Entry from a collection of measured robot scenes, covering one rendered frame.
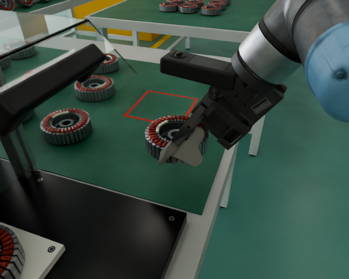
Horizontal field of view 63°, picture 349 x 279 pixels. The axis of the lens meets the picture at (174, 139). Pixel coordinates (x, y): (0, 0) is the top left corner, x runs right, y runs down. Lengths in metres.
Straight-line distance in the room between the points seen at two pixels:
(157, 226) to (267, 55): 0.29
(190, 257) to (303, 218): 1.17
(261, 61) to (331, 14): 0.11
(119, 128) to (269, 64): 0.45
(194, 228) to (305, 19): 0.34
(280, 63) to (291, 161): 1.55
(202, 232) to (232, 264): 0.86
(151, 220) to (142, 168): 0.15
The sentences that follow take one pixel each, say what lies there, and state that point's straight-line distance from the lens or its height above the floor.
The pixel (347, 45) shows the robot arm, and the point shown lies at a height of 1.08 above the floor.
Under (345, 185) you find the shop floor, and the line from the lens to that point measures 1.87.
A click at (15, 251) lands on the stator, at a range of 0.44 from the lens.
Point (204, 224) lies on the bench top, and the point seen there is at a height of 0.75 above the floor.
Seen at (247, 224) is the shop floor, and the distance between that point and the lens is 1.48.
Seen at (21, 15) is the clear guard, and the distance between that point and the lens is 0.40.
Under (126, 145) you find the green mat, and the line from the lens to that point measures 0.66.
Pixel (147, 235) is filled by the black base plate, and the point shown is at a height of 0.77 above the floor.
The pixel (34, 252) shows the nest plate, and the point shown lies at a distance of 0.47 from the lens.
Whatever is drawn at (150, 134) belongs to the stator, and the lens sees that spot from 0.49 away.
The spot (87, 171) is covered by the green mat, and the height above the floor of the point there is 0.75.
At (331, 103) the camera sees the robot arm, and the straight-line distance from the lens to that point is 0.26.
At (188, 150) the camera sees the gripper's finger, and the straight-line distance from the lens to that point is 0.44.
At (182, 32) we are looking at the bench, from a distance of 1.56.
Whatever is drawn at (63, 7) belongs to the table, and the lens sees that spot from 2.25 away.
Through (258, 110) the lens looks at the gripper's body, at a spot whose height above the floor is 0.94.
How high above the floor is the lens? 1.15
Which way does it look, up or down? 36 degrees down
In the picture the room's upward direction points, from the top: straight up
